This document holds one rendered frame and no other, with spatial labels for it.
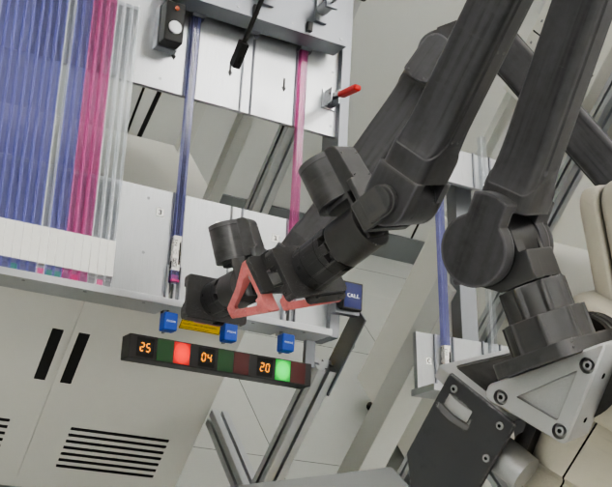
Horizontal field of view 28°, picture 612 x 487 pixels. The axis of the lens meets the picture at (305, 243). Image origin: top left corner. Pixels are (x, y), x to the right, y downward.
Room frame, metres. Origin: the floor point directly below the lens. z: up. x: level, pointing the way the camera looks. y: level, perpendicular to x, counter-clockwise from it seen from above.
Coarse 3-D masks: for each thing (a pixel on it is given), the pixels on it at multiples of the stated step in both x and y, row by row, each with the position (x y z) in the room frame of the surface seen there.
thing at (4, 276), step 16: (0, 272) 1.63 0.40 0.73; (16, 272) 1.64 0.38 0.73; (32, 272) 1.66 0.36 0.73; (16, 288) 1.69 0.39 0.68; (32, 288) 1.69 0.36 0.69; (48, 288) 1.69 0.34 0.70; (64, 288) 1.69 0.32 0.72; (80, 288) 1.69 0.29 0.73; (96, 288) 1.70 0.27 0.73; (112, 288) 1.72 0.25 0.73; (112, 304) 1.76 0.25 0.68; (128, 304) 1.76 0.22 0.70; (144, 304) 1.76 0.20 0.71; (160, 304) 1.76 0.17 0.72; (176, 304) 1.77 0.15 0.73; (256, 320) 1.84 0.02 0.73; (272, 320) 1.86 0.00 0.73; (304, 336) 1.92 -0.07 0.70; (320, 336) 1.92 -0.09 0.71
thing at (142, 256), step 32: (128, 192) 1.85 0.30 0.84; (160, 192) 1.89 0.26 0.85; (128, 224) 1.82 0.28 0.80; (160, 224) 1.85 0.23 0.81; (192, 224) 1.89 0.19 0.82; (288, 224) 2.01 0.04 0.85; (128, 256) 1.79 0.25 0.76; (160, 256) 1.82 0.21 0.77; (192, 256) 1.86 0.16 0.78; (128, 288) 1.76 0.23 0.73; (160, 288) 1.79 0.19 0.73; (288, 320) 1.91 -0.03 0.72; (320, 320) 1.94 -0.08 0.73
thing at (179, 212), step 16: (192, 16) 2.10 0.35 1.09; (192, 32) 2.08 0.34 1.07; (192, 48) 2.06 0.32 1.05; (192, 64) 2.04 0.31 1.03; (192, 80) 2.03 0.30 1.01; (192, 96) 2.01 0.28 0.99; (176, 192) 1.90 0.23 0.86; (176, 208) 1.88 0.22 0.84; (176, 224) 1.86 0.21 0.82; (176, 272) 1.81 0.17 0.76
